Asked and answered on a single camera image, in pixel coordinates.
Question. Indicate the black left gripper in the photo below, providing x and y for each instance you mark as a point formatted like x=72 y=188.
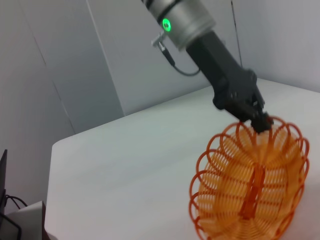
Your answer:
x=225 y=77

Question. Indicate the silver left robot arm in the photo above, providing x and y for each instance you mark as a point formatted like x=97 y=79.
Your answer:
x=185 y=22

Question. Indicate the grey box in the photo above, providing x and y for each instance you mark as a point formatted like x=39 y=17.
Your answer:
x=27 y=220

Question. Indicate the black monitor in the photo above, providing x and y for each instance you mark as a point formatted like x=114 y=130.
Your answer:
x=3 y=180

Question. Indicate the black monitor stand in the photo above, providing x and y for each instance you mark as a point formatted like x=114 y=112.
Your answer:
x=10 y=228

